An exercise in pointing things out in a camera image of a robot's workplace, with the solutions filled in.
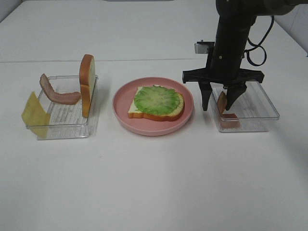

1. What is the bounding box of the upright bread slice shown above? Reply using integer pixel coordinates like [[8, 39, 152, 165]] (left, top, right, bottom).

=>
[[79, 54, 96, 117]]

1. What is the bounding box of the clear left plastic container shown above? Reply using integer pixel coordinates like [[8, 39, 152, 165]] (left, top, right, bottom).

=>
[[26, 76, 100, 140]]

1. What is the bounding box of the green lettuce leaf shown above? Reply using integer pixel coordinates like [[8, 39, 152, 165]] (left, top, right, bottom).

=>
[[134, 85, 184, 116]]

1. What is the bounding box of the white bread slice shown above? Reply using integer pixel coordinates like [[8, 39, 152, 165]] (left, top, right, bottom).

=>
[[128, 85, 185, 121]]

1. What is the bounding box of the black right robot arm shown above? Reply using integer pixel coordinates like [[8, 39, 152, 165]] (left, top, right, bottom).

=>
[[182, 0, 307, 111]]

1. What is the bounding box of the pink bacon strip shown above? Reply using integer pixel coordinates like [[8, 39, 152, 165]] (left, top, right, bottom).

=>
[[39, 74, 81, 105]]

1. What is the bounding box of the clear right plastic container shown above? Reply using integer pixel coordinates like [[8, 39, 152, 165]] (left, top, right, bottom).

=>
[[208, 81, 280, 132]]

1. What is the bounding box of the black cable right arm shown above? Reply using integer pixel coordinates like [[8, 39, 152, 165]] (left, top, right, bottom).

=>
[[243, 15, 275, 67]]

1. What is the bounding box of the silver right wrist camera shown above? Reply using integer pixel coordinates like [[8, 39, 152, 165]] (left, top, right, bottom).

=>
[[194, 40, 215, 54]]

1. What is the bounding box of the clear plastic container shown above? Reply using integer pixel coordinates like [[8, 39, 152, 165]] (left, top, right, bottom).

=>
[[26, 76, 100, 140], [208, 81, 280, 132]]

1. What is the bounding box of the yellow cheese slice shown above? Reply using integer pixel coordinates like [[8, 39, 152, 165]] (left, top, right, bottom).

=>
[[21, 91, 50, 139]]

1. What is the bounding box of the pink round plate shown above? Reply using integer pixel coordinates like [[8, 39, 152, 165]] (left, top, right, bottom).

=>
[[113, 77, 194, 136]]

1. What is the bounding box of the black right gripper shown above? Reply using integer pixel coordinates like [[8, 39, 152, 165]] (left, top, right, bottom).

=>
[[182, 47, 264, 111]]

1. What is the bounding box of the brown bacon strip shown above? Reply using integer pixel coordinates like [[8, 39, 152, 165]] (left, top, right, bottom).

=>
[[217, 91, 240, 129]]

